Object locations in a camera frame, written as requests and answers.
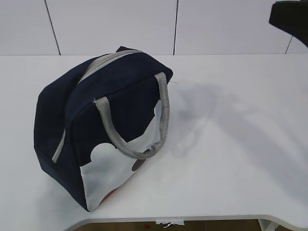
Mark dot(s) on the navy blue lunch bag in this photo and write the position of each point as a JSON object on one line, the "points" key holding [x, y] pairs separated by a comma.
{"points": [[98, 123]]}

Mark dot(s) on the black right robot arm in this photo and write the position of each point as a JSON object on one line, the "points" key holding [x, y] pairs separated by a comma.
{"points": [[291, 16]]}

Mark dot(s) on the white tape scrap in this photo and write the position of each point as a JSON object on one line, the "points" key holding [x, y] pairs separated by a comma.
{"points": [[166, 223]]}

